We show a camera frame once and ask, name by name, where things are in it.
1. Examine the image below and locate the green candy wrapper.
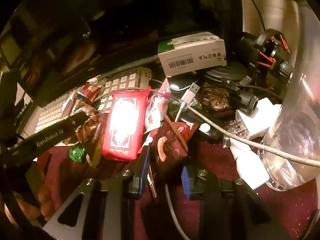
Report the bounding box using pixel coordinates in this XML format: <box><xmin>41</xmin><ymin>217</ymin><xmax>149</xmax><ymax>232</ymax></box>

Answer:
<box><xmin>68</xmin><ymin>144</ymin><xmax>86</xmax><ymax>163</ymax></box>

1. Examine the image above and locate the gold brown candy wrapper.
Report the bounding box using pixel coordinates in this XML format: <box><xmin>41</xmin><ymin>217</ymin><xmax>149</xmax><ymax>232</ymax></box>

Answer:
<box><xmin>63</xmin><ymin>101</ymin><xmax>108</xmax><ymax>168</ymax></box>

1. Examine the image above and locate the dark red cookie packet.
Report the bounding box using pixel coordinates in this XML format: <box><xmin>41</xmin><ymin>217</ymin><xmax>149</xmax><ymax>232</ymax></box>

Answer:
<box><xmin>150</xmin><ymin>117</ymin><xmax>199</xmax><ymax>178</ymax></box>

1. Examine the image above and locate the large red snack packet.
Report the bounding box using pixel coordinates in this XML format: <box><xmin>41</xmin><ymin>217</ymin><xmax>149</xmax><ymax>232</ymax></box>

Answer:
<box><xmin>101</xmin><ymin>87</ymin><xmax>151</xmax><ymax>161</ymax></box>

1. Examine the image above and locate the white charger plug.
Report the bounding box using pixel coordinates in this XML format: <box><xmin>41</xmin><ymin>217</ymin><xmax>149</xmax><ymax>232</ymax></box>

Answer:
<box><xmin>223</xmin><ymin>136</ymin><xmax>270</xmax><ymax>190</ymax></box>

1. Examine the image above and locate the white mechanical keyboard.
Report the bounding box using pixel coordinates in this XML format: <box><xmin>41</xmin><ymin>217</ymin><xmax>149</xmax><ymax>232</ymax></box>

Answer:
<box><xmin>35</xmin><ymin>67</ymin><xmax>151</xmax><ymax>133</ymax></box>

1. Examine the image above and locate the black remote device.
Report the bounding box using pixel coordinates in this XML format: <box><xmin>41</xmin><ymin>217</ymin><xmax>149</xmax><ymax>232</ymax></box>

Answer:
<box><xmin>168</xmin><ymin>109</ymin><xmax>225</xmax><ymax>143</ymax></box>

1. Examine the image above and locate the white power adapter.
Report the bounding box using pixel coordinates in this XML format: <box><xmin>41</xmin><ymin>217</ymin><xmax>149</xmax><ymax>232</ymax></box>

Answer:
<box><xmin>226</xmin><ymin>98</ymin><xmax>281</xmax><ymax>140</ymax></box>

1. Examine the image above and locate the small red packet on keyboard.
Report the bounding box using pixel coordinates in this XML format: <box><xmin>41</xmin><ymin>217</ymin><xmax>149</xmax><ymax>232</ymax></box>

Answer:
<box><xmin>78</xmin><ymin>83</ymin><xmax>101</xmax><ymax>105</ymax></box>

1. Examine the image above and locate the clear plastic bottle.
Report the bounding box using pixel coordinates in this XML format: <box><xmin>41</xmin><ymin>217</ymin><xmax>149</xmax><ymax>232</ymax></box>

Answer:
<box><xmin>259</xmin><ymin>1</ymin><xmax>319</xmax><ymax>191</ymax></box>

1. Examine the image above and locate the brown patterned snack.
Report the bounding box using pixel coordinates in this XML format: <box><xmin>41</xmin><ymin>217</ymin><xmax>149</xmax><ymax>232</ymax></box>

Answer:
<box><xmin>203</xmin><ymin>82</ymin><xmax>232</xmax><ymax>112</ymax></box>

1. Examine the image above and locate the white red striped packet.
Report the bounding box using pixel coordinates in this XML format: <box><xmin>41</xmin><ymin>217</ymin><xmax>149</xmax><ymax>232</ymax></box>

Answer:
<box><xmin>144</xmin><ymin>78</ymin><xmax>171</xmax><ymax>133</ymax></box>

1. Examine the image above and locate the black computer monitor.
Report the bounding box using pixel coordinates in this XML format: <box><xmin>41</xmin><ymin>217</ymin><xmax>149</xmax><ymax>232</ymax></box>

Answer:
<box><xmin>1</xmin><ymin>0</ymin><xmax>242</xmax><ymax>106</ymax></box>

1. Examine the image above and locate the white green medicine box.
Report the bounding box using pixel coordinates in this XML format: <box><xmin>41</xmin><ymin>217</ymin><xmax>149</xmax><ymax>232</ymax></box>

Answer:
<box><xmin>158</xmin><ymin>32</ymin><xmax>227</xmax><ymax>77</ymax></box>

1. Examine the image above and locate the white USB cable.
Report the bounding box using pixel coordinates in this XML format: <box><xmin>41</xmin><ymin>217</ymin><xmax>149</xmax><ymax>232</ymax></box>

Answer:
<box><xmin>173</xmin><ymin>82</ymin><xmax>320</xmax><ymax>168</ymax></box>

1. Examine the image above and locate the black red camera mount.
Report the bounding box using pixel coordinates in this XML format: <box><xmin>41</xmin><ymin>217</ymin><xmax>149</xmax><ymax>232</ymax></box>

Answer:
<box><xmin>235</xmin><ymin>29</ymin><xmax>293</xmax><ymax>85</ymax></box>

